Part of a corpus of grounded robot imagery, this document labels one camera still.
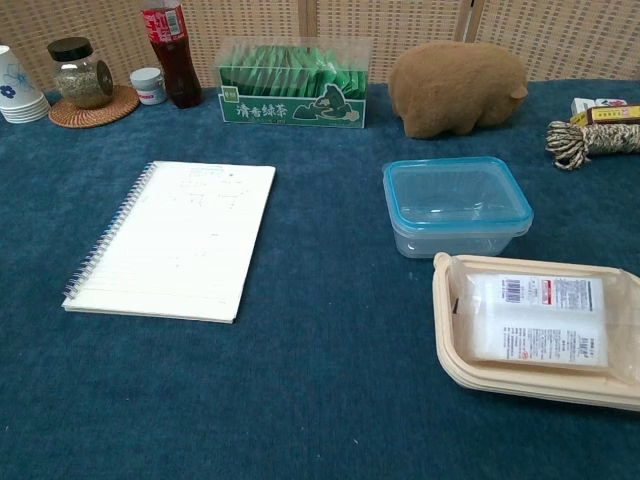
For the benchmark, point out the white spiral notebook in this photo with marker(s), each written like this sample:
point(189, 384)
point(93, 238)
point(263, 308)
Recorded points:
point(170, 240)

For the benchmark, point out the clear container with blue lid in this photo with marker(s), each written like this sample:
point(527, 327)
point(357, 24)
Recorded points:
point(452, 202)

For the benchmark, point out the blue velvet table cloth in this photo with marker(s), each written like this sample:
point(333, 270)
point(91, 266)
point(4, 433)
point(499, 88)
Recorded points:
point(310, 390)

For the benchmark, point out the green tea bag box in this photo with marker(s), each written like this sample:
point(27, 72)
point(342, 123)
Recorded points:
point(292, 92)

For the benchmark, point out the beige plastic tray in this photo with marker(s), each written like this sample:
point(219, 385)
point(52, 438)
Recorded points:
point(450, 345)

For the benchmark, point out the brown plush pig toy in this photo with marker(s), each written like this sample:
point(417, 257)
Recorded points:
point(452, 87)

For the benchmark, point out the woven bamboo folding screen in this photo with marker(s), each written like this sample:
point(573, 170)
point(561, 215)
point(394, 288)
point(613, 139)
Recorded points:
point(320, 30)

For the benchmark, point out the small white cream jar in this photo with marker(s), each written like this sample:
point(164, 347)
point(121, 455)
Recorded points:
point(148, 86)

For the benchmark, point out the clear bag of white powder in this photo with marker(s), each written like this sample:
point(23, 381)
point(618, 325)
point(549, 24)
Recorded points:
point(540, 320)

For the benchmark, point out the cola bottle with red label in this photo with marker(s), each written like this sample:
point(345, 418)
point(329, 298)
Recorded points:
point(172, 55)

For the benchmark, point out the woven rattan coaster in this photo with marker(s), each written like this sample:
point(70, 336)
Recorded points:
point(122, 107)

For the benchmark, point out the glass spice jar black lid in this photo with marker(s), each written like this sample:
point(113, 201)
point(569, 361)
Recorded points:
point(82, 75)

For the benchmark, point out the small white box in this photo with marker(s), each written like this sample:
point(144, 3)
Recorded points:
point(585, 104)

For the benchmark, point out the yellow and brown small box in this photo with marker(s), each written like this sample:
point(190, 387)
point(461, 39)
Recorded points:
point(607, 115)

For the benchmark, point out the stack of white paper cups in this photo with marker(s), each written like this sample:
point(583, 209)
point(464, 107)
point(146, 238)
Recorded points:
point(17, 90)

